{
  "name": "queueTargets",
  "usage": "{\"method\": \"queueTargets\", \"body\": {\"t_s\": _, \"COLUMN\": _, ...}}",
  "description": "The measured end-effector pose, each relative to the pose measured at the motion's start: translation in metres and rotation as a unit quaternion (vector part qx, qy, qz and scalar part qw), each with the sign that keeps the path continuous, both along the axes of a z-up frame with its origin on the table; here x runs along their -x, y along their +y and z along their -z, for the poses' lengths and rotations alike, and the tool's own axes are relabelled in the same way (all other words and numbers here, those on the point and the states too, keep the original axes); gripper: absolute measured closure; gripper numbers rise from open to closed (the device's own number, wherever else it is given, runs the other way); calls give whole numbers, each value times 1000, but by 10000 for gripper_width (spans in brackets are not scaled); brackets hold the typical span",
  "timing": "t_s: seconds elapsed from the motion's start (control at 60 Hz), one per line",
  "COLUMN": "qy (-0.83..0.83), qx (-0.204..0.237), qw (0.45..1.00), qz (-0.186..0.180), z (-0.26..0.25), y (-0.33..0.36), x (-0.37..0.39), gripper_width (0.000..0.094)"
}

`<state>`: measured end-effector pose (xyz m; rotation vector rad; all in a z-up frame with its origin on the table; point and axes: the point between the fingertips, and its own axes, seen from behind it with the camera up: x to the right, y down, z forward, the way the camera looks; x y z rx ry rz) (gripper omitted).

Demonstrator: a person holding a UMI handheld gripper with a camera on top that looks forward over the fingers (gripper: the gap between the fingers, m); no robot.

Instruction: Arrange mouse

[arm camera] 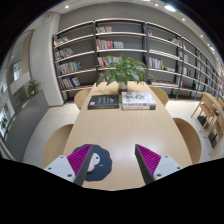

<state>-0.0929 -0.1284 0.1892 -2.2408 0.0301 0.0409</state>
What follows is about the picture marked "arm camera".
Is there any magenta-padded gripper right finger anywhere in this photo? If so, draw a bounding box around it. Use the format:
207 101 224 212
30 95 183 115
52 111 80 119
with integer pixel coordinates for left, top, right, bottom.
134 143 184 185

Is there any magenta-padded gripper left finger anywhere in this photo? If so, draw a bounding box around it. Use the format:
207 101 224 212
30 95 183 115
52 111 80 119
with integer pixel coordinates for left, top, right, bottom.
43 143 95 187

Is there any dark cloud-shaped mouse pad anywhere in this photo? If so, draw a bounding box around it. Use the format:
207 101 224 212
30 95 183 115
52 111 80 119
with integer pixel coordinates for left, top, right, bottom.
71 143 113 183

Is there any curved wooden chair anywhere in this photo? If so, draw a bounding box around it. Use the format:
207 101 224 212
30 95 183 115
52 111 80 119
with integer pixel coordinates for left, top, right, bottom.
172 117 203 164
149 86 170 108
43 123 75 168
73 87 93 110

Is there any grey low partition counter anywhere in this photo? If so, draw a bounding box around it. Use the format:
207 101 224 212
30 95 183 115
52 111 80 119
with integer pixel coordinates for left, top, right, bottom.
4 89 51 162

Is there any white book with dark spine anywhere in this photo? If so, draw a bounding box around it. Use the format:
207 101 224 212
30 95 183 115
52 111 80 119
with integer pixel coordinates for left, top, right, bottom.
121 103 157 111

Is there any wooden chairs and tables group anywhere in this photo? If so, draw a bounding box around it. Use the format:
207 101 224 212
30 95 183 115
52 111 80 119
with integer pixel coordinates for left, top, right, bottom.
190 92 224 155

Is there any white illustrated book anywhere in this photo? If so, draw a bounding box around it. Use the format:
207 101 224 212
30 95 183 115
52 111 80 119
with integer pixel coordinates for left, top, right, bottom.
120 91 157 106

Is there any black hardcover book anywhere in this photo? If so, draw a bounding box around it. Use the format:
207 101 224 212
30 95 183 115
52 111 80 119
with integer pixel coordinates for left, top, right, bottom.
87 94 120 110

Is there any small leafy floor plant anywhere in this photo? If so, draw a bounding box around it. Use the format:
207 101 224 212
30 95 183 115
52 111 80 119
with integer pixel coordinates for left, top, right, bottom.
25 79 43 98

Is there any green potted plant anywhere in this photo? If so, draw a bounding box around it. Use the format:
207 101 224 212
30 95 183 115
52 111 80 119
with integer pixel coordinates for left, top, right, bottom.
95 54 156 94

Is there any grey bookshelf unit with books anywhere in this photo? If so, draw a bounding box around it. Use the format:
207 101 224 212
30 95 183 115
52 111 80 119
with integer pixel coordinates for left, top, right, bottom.
51 18 224 101

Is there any round ceiling lights group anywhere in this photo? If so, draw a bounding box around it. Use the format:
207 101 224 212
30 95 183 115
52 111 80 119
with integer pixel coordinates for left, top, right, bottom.
63 0 216 53

